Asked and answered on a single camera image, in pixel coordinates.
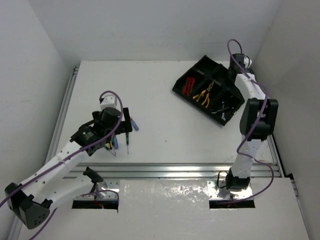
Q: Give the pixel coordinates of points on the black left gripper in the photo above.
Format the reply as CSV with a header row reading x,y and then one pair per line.
x,y
125,120

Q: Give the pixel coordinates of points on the Pro'sKit black green screwdriver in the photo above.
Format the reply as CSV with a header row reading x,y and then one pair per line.
x,y
127,141

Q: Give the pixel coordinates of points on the blue red screwdriver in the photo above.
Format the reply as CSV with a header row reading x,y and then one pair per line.
x,y
115,142
134,125

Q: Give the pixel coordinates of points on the yellow needle-nose pliers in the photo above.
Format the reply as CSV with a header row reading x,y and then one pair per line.
x,y
205,94

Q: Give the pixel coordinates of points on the large silver open-end wrench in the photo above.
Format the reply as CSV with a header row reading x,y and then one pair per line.
x,y
222,110

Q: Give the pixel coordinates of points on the red black folding saw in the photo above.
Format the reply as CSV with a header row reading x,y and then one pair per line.
x,y
188,88

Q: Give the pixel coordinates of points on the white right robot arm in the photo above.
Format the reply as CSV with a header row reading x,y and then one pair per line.
x,y
256,124

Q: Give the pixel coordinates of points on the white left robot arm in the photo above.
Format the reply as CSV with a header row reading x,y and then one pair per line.
x,y
36,197

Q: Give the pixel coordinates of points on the black compartment tray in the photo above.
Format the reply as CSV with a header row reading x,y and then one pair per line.
x,y
206,87

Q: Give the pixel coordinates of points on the white front cover board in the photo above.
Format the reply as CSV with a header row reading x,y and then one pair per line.
x,y
179,210

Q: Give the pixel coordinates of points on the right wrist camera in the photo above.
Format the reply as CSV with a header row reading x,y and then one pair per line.
x,y
247,62

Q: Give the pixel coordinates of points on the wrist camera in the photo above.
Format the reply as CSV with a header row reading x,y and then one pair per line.
x,y
247,62
108,101

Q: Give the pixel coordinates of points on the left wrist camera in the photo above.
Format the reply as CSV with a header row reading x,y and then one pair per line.
x,y
108,101

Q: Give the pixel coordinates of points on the aluminium rail frame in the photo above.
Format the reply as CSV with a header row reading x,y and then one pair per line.
x,y
175,142

